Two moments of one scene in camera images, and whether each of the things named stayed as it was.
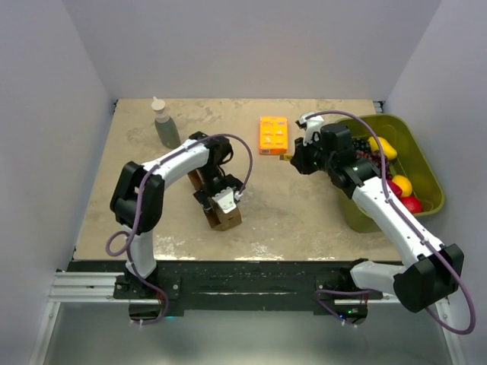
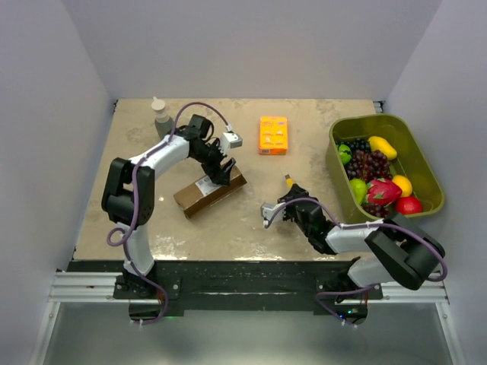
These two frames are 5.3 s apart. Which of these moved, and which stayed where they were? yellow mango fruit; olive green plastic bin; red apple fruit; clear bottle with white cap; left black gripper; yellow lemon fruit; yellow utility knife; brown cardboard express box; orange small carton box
Moved: yellow utility knife; left black gripper; brown cardboard express box
Stayed: clear bottle with white cap; olive green plastic bin; red apple fruit; yellow lemon fruit; orange small carton box; yellow mango fruit
